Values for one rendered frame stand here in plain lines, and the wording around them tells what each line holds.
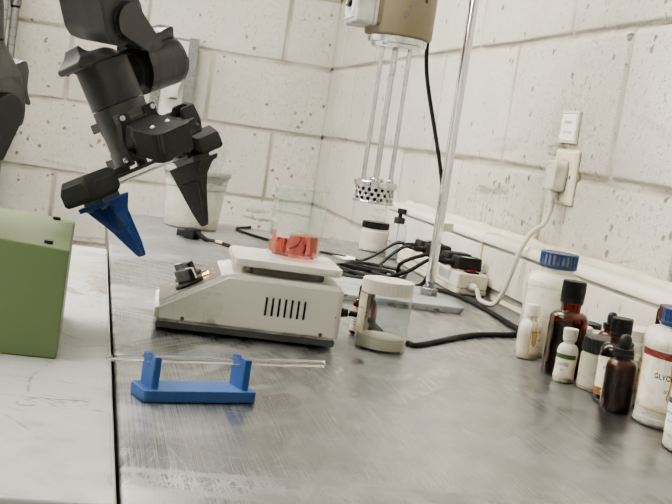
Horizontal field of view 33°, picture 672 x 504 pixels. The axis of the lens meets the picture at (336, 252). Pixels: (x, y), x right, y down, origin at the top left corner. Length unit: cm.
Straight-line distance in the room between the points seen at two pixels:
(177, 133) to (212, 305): 19
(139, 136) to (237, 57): 256
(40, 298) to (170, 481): 33
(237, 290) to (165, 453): 45
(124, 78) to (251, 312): 28
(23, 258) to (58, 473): 33
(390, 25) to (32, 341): 85
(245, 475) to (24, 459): 14
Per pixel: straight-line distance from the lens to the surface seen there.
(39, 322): 103
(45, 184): 371
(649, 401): 113
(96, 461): 76
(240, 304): 122
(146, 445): 80
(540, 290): 141
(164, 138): 115
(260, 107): 373
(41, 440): 79
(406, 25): 169
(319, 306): 123
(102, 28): 118
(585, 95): 180
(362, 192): 170
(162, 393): 92
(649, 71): 162
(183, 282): 125
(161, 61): 125
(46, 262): 102
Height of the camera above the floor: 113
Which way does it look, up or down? 6 degrees down
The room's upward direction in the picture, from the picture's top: 8 degrees clockwise
